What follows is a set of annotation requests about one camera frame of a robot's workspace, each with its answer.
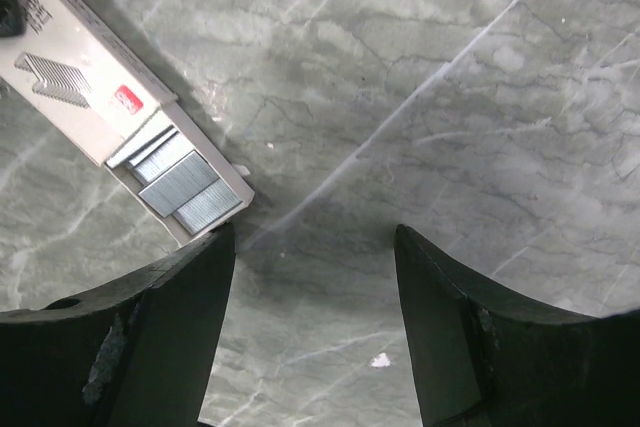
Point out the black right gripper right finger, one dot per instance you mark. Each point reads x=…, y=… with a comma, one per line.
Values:
x=485, y=355

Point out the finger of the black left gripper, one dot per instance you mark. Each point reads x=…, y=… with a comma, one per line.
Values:
x=11, y=21

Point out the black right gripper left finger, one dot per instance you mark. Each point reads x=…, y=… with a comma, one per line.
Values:
x=136, y=351

